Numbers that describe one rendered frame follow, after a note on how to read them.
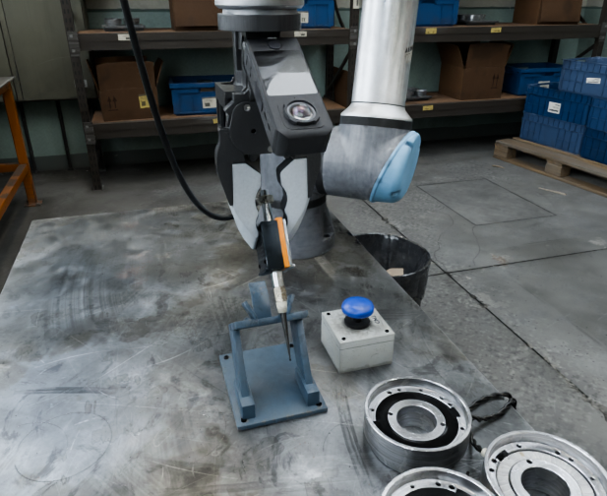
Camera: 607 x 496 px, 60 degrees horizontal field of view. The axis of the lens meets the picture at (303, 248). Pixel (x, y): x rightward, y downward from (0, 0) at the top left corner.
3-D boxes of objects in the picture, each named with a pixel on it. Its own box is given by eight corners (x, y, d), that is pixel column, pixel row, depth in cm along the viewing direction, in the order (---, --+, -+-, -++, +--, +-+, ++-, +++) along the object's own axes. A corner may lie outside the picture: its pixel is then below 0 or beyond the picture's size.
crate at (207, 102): (240, 103, 411) (238, 74, 401) (247, 113, 377) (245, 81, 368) (171, 106, 400) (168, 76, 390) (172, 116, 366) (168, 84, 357)
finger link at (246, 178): (247, 229, 57) (253, 145, 53) (259, 253, 51) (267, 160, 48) (217, 230, 56) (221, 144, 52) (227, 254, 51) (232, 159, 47)
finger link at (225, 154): (260, 200, 51) (268, 109, 48) (265, 207, 50) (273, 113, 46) (212, 200, 50) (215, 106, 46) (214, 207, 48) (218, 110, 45)
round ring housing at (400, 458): (384, 493, 49) (387, 461, 47) (349, 413, 58) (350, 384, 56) (487, 471, 51) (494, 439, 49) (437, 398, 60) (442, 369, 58)
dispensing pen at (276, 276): (279, 362, 48) (252, 184, 50) (271, 361, 52) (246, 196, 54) (303, 358, 48) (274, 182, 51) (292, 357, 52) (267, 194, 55)
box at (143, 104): (171, 117, 364) (165, 60, 348) (96, 123, 348) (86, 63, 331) (162, 107, 398) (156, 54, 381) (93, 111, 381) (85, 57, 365)
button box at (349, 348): (393, 363, 66) (395, 330, 63) (338, 374, 64) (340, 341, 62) (367, 328, 73) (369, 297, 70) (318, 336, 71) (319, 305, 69)
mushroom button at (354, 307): (377, 341, 65) (380, 307, 63) (346, 347, 64) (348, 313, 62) (364, 325, 69) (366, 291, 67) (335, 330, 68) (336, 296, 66)
